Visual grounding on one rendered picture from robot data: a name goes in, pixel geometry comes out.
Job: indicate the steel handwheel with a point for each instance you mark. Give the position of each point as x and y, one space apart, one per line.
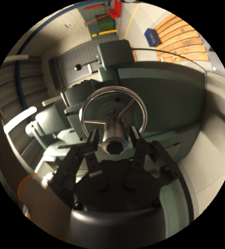
114 118

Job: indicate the yellow bar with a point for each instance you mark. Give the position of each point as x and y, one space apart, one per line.
104 33

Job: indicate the blue bin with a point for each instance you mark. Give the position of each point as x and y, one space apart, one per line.
152 37

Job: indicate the grey-green power feed box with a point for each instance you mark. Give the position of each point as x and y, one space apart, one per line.
115 53

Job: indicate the red bin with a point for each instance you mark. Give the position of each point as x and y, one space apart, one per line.
115 10

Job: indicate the white tube lamp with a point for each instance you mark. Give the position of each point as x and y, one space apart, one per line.
19 118

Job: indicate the blue and white wall sign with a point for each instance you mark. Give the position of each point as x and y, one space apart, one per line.
68 25

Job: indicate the wooden pallet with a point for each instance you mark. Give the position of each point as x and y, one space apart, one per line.
182 41

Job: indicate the grey roller door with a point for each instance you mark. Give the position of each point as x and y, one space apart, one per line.
79 58

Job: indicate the grey-green knee mill body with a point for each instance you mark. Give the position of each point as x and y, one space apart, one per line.
163 101

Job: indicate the black ball-end lever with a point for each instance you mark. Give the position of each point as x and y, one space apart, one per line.
85 64

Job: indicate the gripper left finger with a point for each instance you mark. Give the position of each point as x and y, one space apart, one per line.
70 165

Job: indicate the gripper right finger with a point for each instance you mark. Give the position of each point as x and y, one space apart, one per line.
155 155

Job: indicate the green cabinet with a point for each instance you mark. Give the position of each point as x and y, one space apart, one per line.
105 23

